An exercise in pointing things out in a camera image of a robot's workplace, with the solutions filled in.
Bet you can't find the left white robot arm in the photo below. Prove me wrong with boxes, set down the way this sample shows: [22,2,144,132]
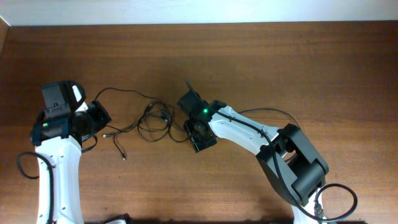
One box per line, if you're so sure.
[30,80,111,223]

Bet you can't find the black usb cables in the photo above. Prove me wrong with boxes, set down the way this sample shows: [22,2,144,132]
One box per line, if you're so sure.
[93,87,190,161]

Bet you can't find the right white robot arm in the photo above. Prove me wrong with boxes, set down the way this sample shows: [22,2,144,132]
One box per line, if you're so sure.
[177,90,329,223]

